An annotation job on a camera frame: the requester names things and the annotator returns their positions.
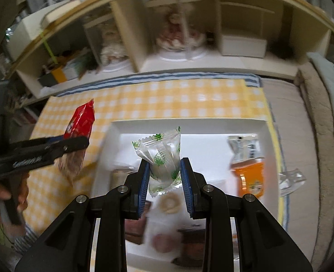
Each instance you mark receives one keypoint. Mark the beige fleece blanket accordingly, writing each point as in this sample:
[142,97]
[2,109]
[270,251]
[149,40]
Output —
[311,113]

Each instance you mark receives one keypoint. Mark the tissue box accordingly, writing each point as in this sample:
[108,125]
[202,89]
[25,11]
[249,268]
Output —
[73,68]

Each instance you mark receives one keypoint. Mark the taupe mattress sheet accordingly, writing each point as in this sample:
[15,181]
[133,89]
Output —
[291,119]

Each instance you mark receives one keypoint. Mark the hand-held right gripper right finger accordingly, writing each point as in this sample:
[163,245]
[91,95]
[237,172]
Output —
[185,187]

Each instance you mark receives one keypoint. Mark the orange box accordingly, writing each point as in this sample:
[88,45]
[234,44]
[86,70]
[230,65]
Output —
[58,76]

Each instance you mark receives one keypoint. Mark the dark mooncake packet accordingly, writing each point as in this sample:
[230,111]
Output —
[192,246]

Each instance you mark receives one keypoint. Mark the thick book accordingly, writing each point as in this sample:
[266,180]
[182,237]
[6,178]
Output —
[59,11]

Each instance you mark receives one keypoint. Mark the cream doll in clear case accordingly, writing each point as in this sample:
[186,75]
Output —
[110,45]

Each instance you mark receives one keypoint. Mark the white shallow cardboard box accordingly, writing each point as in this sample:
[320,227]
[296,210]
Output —
[206,136]

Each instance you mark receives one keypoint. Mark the orange snack packet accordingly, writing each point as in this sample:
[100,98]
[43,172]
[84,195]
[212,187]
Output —
[250,180]

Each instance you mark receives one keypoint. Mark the clear packet with pink pastry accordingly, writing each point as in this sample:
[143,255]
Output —
[161,239]

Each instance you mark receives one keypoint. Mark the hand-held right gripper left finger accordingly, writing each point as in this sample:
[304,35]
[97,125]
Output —
[144,187]

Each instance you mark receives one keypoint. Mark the empty clear wrapper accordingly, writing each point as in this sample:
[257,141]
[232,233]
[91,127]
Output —
[292,180]

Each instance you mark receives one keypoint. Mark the wooden frame stand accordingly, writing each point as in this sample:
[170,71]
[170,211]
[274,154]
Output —
[246,5]

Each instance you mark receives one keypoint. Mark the green and white snack packet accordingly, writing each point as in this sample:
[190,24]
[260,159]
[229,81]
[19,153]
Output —
[161,153]

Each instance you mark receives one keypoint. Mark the brown snack packet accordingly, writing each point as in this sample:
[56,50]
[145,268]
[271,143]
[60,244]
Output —
[134,228]

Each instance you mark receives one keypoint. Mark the red snack packet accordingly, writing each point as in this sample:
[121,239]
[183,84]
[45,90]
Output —
[82,119]

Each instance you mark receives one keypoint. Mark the white woven storage box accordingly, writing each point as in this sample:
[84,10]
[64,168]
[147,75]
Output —
[28,31]

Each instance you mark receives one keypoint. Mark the small white box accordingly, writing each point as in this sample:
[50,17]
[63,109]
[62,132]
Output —
[243,46]

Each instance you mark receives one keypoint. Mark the clear packet with beige cookie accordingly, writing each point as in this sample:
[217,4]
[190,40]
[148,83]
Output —
[169,202]

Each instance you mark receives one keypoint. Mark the wooden shelf unit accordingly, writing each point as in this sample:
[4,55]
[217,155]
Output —
[198,68]

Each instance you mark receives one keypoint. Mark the grey blanket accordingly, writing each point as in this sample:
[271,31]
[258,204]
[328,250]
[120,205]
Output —
[325,73]

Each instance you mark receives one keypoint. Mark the red doll in clear case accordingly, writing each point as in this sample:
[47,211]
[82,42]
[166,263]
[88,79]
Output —
[178,31]

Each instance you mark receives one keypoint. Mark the clear packet with black label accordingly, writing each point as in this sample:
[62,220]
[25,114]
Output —
[246,147]

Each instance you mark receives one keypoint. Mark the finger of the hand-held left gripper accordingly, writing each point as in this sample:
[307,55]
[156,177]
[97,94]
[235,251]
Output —
[70,146]
[56,139]

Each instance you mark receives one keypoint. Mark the dark box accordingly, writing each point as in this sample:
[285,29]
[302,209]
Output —
[46,80]

